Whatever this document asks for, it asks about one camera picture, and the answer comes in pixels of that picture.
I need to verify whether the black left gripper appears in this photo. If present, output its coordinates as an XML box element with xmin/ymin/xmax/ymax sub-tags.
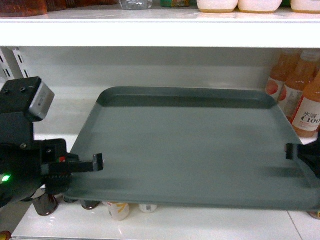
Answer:
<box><xmin>0</xmin><ymin>77</ymin><xmax>104</xmax><ymax>208</ymax></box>

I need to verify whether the orange juice bottle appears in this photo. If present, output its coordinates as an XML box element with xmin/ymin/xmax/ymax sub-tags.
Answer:
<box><xmin>265</xmin><ymin>49</ymin><xmax>301</xmax><ymax>101</ymax></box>
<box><xmin>290</xmin><ymin>72</ymin><xmax>320</xmax><ymax>138</ymax></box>
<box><xmin>278</xmin><ymin>49</ymin><xmax>320</xmax><ymax>120</ymax></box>

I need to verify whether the white jar right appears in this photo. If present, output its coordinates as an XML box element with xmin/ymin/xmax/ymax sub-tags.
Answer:
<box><xmin>290</xmin><ymin>0</ymin><xmax>320</xmax><ymax>14</ymax></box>

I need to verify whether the dark cola bottle left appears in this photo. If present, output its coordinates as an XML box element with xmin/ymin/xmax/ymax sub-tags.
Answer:
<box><xmin>31</xmin><ymin>188</ymin><xmax>59</xmax><ymax>216</ymax></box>

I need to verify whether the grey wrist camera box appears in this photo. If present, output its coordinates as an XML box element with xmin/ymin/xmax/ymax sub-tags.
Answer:
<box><xmin>28</xmin><ymin>81</ymin><xmax>55</xmax><ymax>122</ymax></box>

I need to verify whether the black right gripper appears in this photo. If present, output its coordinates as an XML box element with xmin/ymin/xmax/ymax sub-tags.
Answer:
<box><xmin>285</xmin><ymin>135</ymin><xmax>320</xmax><ymax>179</ymax></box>

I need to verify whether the white jar middle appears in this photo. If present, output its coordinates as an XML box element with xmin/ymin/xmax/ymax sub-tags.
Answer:
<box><xmin>237</xmin><ymin>0</ymin><xmax>282</xmax><ymax>14</ymax></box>

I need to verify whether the dark cola bottle right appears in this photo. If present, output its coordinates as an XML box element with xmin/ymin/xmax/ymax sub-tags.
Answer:
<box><xmin>80</xmin><ymin>200</ymin><xmax>101</xmax><ymax>210</ymax></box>

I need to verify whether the red-brown snack package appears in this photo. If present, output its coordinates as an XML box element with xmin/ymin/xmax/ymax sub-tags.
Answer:
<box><xmin>0</xmin><ymin>0</ymin><xmax>67</xmax><ymax>18</ymax></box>

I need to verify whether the grey rectangular metal tray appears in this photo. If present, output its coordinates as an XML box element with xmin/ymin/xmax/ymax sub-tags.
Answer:
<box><xmin>66</xmin><ymin>87</ymin><xmax>320</xmax><ymax>211</ymax></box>

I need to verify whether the white jar left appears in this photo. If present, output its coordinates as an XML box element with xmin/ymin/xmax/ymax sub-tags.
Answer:
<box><xmin>196</xmin><ymin>0</ymin><xmax>239</xmax><ymax>14</ymax></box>

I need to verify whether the middle orange juice bottle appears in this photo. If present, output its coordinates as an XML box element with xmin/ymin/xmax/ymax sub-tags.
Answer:
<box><xmin>278</xmin><ymin>49</ymin><xmax>320</xmax><ymax>120</ymax></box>

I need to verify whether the green labelled bottle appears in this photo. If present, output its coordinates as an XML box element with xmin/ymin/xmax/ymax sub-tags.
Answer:
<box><xmin>160</xmin><ymin>0</ymin><xmax>191</xmax><ymax>8</ymax></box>

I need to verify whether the clear water bottle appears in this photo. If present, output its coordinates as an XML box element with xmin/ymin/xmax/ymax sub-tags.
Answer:
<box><xmin>119</xmin><ymin>0</ymin><xmax>153</xmax><ymax>10</ymax></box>

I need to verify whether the front orange juice bottle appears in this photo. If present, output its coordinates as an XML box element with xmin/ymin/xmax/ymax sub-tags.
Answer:
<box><xmin>290</xmin><ymin>72</ymin><xmax>320</xmax><ymax>138</ymax></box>

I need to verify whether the white jar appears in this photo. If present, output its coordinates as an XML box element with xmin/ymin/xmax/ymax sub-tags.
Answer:
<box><xmin>290</xmin><ymin>0</ymin><xmax>320</xmax><ymax>14</ymax></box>
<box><xmin>237</xmin><ymin>0</ymin><xmax>282</xmax><ymax>14</ymax></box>
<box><xmin>196</xmin><ymin>0</ymin><xmax>239</xmax><ymax>14</ymax></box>

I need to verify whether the dark cola bottle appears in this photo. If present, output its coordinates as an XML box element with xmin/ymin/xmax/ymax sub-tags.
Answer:
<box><xmin>80</xmin><ymin>200</ymin><xmax>101</xmax><ymax>210</ymax></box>
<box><xmin>31</xmin><ymin>188</ymin><xmax>59</xmax><ymax>216</ymax></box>

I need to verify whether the white metal shelving unit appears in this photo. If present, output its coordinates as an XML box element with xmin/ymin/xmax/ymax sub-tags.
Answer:
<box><xmin>0</xmin><ymin>5</ymin><xmax>320</xmax><ymax>240</ymax></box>

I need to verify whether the back orange juice bottle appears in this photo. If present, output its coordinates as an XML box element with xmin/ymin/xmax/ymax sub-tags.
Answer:
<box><xmin>265</xmin><ymin>49</ymin><xmax>301</xmax><ymax>101</ymax></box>

